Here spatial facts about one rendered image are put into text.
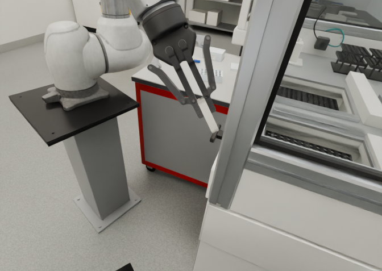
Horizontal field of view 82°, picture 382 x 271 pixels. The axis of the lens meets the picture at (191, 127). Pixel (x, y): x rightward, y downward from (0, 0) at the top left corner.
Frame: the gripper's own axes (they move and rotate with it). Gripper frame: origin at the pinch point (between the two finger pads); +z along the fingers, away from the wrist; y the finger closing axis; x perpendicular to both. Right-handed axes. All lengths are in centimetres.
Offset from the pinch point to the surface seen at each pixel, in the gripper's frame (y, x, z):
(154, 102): -25, 75, 0
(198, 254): -16.0, -1.2, 29.7
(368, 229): 13.0, -18.9, 18.7
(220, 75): 13, 74, 2
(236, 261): -7.6, -5.7, 30.4
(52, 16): -162, 343, -167
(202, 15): 67, 447, -82
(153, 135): -37, 85, 18
